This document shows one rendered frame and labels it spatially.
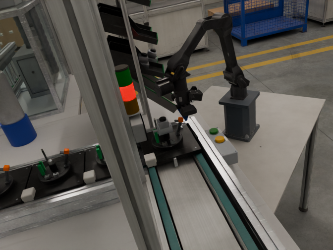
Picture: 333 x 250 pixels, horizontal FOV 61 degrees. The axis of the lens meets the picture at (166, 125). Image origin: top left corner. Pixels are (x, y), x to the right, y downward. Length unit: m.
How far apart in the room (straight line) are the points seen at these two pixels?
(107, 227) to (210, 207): 0.39
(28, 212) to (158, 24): 4.32
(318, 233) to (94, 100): 1.99
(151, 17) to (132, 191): 4.82
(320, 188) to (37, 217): 1.95
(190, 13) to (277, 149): 4.12
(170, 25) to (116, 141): 4.92
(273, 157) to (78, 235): 0.85
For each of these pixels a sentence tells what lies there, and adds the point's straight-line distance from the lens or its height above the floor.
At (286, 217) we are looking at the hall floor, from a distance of 2.21.
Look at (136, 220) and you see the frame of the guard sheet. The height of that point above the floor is 1.41.
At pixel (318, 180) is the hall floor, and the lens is 2.51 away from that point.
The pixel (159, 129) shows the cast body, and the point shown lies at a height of 1.05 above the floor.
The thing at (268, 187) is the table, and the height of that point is 0.86.
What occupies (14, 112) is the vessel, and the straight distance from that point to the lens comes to 1.81.
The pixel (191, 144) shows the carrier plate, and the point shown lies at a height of 0.97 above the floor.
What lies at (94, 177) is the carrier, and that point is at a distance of 1.18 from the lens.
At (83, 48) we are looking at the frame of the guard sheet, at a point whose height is 1.63.
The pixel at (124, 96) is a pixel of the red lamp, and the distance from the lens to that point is 0.90.
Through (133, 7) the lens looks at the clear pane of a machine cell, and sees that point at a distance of 5.06.
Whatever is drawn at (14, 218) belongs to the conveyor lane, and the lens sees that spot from 1.27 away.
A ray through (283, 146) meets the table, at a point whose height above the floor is 0.86.
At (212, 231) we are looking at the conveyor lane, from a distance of 0.97.
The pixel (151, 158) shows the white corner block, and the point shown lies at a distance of 1.15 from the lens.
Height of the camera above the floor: 1.69
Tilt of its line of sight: 31 degrees down
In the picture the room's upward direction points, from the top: 12 degrees counter-clockwise
